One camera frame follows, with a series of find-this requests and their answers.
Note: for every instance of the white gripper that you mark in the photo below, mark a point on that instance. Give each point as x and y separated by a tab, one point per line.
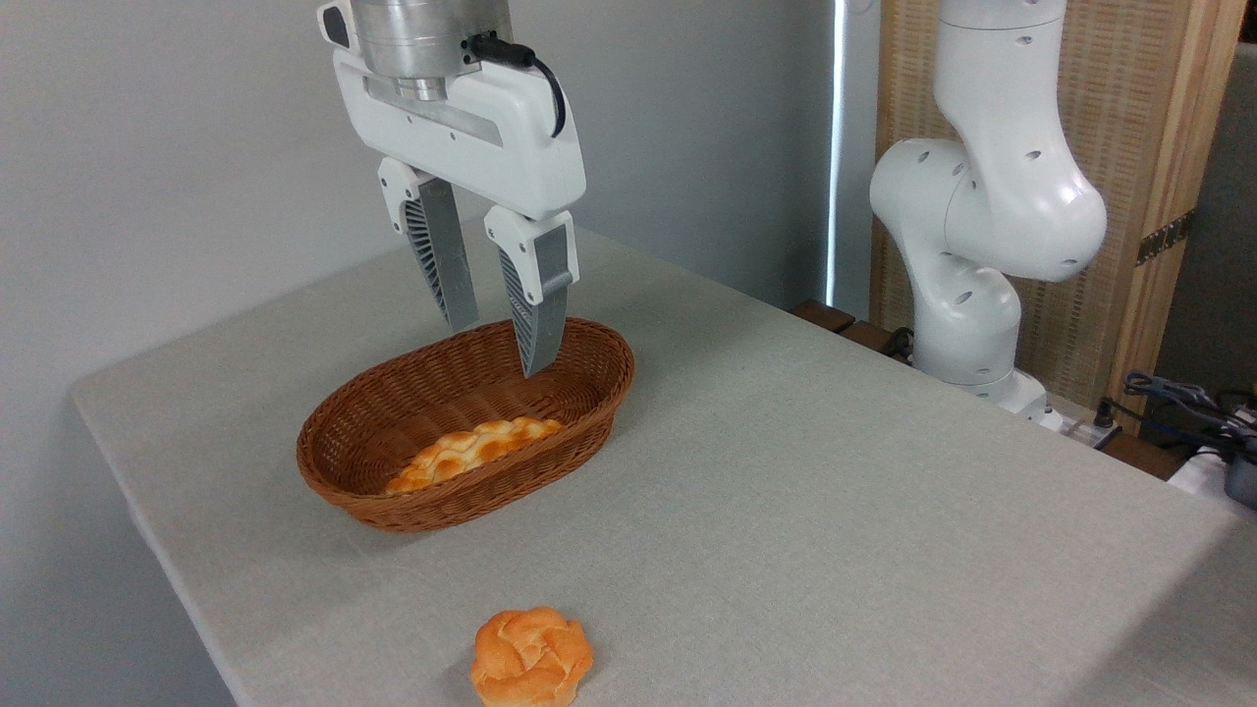
491	147

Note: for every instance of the round knotted bread roll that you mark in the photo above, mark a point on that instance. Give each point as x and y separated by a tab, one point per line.
530	658

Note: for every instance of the long braided bread loaf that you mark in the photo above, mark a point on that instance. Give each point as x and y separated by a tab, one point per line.
471	447

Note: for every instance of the brown oval wicker basket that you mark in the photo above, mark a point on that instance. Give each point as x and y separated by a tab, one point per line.
363	432

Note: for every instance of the white power strip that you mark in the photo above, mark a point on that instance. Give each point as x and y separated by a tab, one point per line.
1078	427

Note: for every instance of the wooden rattan folding screen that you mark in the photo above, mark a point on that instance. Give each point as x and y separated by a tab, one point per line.
1139	108

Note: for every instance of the metal screen hinge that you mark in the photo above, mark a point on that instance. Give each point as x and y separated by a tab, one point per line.
1167	236

